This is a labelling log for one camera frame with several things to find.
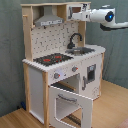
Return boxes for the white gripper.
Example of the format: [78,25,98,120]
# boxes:
[72,11,90,22]

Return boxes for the white toy microwave door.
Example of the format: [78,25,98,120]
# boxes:
[68,3,89,20]

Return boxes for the white oven door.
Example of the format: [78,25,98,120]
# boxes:
[49,86,93,128]

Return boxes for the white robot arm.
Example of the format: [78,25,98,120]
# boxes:
[72,5,128,31]

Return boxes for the wooden toy kitchen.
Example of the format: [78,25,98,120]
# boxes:
[22,2,105,128]

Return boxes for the black toy faucet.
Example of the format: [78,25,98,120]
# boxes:
[67,33,83,49]

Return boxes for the grey range hood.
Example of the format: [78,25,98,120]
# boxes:
[35,5,64,27]

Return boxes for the grey toy sink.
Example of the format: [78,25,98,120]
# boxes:
[66,47,94,56]

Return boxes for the right stove knob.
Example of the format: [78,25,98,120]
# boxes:
[72,66,78,72]

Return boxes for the stove knob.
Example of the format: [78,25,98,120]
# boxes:
[72,66,78,72]
[54,73,60,79]

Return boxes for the black toy stovetop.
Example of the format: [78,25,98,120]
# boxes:
[34,53,71,67]

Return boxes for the left stove knob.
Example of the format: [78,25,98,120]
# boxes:
[54,73,60,79]

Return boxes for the grey fridge door handle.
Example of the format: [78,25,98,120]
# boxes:
[82,76,86,90]

